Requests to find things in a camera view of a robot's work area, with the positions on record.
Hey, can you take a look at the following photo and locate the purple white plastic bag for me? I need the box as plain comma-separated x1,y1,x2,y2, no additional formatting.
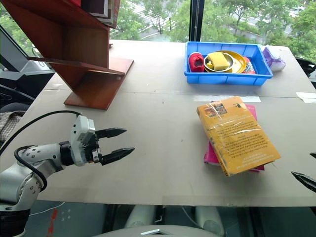
262,45,286,72

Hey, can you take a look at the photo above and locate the black chair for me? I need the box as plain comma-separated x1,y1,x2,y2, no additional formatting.
295,57,316,89

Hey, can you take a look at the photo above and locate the white rounded robot leg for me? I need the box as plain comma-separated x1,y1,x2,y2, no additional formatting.
124,204,156,229
194,206,226,236

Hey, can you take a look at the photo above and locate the red-brown wooden bookshelf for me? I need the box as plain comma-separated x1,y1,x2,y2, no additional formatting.
1,0,134,111

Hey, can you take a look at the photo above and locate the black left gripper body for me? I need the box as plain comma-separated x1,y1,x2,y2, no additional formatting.
85,130,103,165

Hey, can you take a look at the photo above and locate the red toy shoe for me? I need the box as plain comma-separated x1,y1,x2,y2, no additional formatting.
188,52,205,73

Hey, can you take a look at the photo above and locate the white paper label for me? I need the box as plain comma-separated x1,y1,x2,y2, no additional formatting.
296,91,316,104

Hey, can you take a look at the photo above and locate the yellow wrapped book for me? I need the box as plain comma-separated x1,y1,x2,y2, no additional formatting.
197,96,281,177

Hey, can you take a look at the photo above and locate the checkered cloth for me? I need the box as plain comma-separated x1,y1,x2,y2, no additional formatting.
0,110,26,142

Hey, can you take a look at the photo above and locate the grey metal bowl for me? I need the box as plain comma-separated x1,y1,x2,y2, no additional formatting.
203,53,236,73

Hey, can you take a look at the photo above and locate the grey robot torso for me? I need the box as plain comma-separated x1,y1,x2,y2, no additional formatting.
93,223,223,237

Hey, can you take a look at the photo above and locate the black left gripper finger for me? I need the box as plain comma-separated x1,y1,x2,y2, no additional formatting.
95,127,127,140
100,147,136,166

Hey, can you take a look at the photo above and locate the pink book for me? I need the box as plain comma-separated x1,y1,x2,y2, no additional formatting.
203,103,265,173

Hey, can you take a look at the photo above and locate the yellow plate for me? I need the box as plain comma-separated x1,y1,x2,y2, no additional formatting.
204,50,248,74

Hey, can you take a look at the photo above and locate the red white snack packet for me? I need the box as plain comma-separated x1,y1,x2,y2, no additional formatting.
242,56,259,75

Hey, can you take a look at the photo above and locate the dark grey side furniture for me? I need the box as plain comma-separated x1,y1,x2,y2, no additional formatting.
0,24,55,112

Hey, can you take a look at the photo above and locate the yellow sponge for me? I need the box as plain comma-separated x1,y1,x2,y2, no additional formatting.
207,53,230,71

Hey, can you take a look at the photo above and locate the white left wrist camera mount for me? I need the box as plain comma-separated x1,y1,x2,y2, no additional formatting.
70,115,96,167

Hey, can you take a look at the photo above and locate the dark window frame post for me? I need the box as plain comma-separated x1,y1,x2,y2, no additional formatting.
189,0,204,42

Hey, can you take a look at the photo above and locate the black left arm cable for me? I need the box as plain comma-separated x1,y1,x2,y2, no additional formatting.
0,110,82,192

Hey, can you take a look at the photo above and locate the blue plastic bin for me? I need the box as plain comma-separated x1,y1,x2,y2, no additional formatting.
184,41,274,86

